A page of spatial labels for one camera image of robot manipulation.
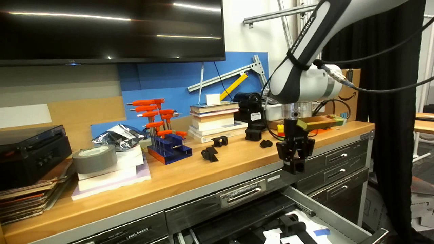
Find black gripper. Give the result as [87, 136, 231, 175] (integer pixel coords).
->
[277, 119, 315, 174]

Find small black clip part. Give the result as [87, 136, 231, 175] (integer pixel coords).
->
[212, 136, 228, 148]

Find tall black bracket part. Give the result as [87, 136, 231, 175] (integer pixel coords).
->
[201, 147, 217, 163]

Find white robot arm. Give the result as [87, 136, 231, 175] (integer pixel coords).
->
[266, 0, 408, 174]

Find black part in drawer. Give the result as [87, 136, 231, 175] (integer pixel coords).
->
[278, 214, 317, 244]

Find open grey drawer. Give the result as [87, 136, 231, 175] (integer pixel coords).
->
[172, 187, 388, 244]

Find closed cabinet drawers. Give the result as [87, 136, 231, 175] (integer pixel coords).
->
[32, 138, 372, 244]

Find cardboard box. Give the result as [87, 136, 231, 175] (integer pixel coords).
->
[325, 69, 361, 121]

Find stack of books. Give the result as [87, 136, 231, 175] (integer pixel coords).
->
[188, 102, 248, 143]

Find yellow level tool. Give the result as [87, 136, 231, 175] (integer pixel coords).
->
[218, 72, 248, 102]

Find orange hex key set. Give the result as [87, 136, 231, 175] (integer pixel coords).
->
[130, 98, 193, 164]

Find black curtain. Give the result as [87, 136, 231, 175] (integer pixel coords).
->
[323, 0, 433, 244]

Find white paper stack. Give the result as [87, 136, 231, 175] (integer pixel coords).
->
[72, 145, 150, 201]

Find crumpled silver foil bag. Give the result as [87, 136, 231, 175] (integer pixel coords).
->
[92, 124, 149, 152]

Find black device box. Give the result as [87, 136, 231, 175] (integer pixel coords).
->
[0, 125, 72, 190]

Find wrist camera wood block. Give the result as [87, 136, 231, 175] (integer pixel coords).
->
[297, 114, 346, 132]

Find aluminium rail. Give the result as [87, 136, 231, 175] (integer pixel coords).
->
[187, 54, 267, 92]

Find grey duct tape roll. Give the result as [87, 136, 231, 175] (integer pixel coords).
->
[72, 147, 117, 174]

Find black wall monitor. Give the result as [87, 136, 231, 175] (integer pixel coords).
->
[0, 0, 225, 67]

